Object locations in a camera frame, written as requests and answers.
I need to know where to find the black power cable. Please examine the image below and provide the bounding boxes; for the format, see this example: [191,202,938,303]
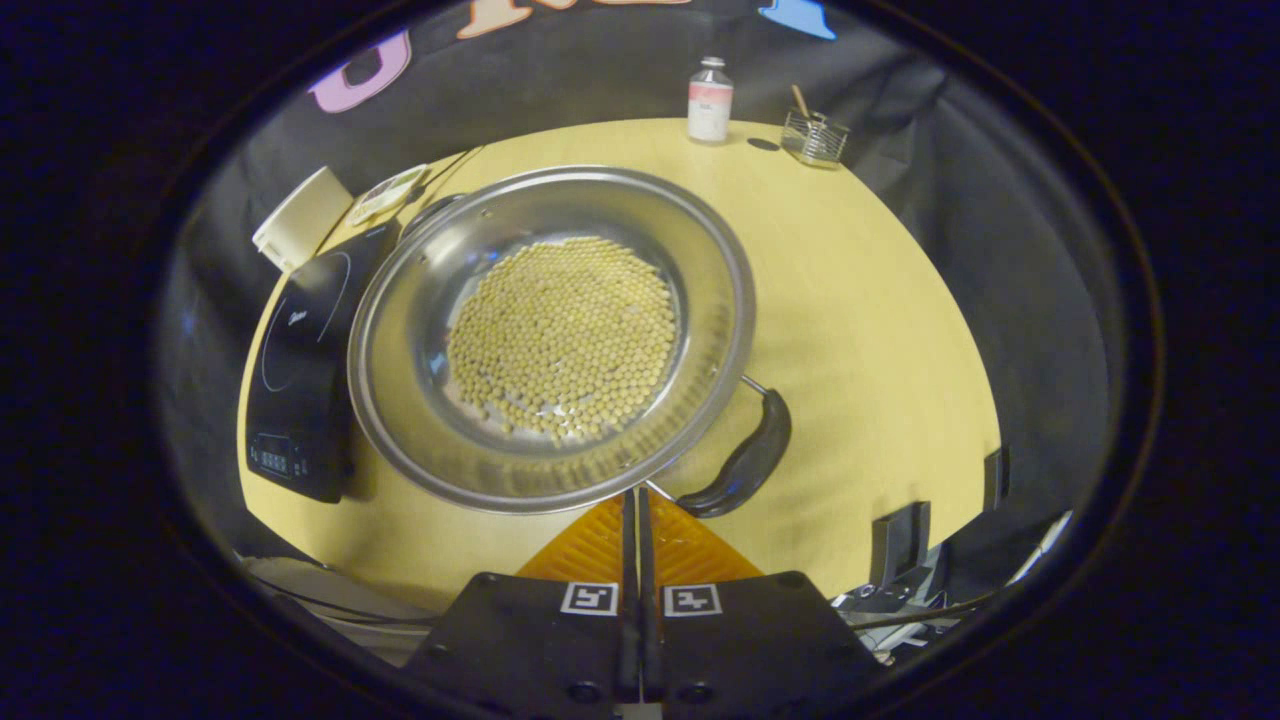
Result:
[420,145,486,196]

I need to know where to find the steel pot with black handle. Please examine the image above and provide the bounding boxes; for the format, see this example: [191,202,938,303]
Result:
[347,165,793,519]

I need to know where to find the small bottle with pink label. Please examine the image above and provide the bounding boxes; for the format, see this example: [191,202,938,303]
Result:
[686,56,735,146]

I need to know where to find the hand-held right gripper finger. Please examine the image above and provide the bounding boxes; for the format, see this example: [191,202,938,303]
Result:
[640,488,886,720]
[405,490,641,720]

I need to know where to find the white divided dish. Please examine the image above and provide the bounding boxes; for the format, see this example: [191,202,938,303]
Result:
[347,163,431,227]

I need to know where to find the thin black cable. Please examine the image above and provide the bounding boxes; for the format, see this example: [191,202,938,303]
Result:
[845,590,1006,636]

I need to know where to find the black induction cooktop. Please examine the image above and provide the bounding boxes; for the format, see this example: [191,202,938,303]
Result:
[245,220,403,504]

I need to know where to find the black clamp bracket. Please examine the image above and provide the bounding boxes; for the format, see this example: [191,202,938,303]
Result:
[868,500,933,591]

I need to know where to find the pile of yellow soybeans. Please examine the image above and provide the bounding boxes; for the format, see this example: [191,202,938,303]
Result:
[445,236,681,446]

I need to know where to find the ribbed glass cup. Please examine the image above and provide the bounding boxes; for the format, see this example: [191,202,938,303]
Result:
[780,108,851,169]

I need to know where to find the white toaster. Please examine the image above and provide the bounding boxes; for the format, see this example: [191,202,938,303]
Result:
[252,166,354,273]

